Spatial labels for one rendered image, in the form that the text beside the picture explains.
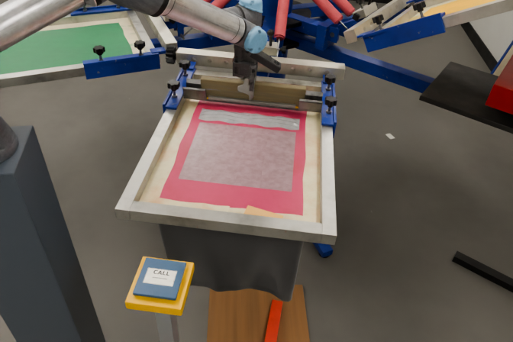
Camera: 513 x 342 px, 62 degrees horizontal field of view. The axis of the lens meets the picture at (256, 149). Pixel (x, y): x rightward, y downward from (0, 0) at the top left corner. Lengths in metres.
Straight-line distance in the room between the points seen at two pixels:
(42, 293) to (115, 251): 1.07
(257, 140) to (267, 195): 0.27
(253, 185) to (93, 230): 1.40
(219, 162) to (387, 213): 1.52
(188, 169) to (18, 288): 0.56
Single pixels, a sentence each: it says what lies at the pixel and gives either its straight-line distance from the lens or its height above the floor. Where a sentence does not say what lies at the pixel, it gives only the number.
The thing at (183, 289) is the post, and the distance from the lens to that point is 1.06.
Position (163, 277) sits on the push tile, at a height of 0.97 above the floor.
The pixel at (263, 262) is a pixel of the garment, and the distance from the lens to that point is 1.41.
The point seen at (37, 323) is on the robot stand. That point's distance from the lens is 1.50.
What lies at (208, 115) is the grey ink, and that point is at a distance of 1.56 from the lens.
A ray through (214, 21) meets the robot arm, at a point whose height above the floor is 1.39.
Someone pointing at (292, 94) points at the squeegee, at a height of 1.04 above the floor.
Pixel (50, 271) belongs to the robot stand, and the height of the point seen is 0.86.
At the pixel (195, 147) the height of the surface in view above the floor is 0.96.
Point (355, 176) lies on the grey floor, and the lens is 2.85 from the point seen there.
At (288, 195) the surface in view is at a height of 0.95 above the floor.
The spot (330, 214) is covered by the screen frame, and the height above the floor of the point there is 0.99.
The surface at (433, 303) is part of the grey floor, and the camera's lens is 2.37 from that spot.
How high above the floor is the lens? 1.84
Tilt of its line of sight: 39 degrees down
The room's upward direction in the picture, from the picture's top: 4 degrees clockwise
